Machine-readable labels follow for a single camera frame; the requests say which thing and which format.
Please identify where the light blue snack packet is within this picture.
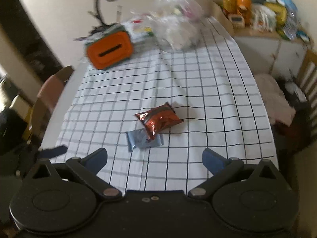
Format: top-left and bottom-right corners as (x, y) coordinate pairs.
(126, 128), (164, 153)

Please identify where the orange foil snack bag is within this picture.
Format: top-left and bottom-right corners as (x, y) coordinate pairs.
(134, 102), (183, 140)

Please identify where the wooden chair with pink cloth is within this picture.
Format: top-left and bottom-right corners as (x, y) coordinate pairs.
(29, 66), (74, 145)

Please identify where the pink cloth on chair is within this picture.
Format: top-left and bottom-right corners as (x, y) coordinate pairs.
(254, 74), (296, 127)

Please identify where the white checkered tablecloth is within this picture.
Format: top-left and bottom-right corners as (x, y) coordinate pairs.
(39, 14), (279, 194)

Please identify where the black bag on chair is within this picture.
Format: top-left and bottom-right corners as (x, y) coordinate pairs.
(273, 79), (313, 153)

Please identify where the wooden chair right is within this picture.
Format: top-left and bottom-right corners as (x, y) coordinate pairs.
(296, 50), (316, 107)

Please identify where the orange teal tissue box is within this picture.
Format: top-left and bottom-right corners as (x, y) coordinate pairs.
(85, 23), (134, 70)

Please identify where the white drawer cabinet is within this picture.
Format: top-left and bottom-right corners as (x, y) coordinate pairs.
(233, 28), (311, 79)

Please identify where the colourful paper box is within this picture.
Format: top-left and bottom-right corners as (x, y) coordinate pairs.
(122, 19), (154, 44)

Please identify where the white kitchen timer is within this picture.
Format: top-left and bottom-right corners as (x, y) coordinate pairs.
(228, 14), (245, 29)

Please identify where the cardboard box on cabinet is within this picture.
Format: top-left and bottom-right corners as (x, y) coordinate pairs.
(210, 1), (235, 36)

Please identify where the clear plastic bag container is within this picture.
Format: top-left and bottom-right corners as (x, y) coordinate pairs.
(131, 0), (224, 51)

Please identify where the amber liquid bottle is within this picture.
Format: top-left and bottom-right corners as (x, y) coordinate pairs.
(222, 0), (237, 17)

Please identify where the orange thermos bottle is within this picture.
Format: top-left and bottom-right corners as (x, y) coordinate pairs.
(236, 0), (251, 25)

